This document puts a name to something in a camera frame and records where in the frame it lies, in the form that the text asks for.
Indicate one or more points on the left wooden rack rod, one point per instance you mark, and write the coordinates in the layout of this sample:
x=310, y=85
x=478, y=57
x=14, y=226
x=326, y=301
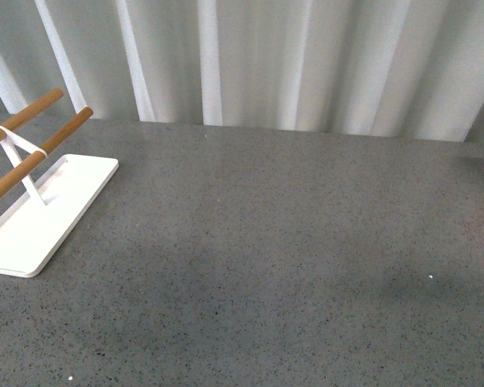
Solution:
x=32, y=110

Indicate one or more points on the white towel rack stand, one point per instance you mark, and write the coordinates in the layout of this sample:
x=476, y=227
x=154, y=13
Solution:
x=34, y=226

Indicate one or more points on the right wooden rack rod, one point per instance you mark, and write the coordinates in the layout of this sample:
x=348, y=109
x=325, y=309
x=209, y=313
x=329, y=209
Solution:
x=22, y=170

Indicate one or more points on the wooden rack rod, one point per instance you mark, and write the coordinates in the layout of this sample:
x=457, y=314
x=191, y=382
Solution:
x=32, y=110
x=22, y=170

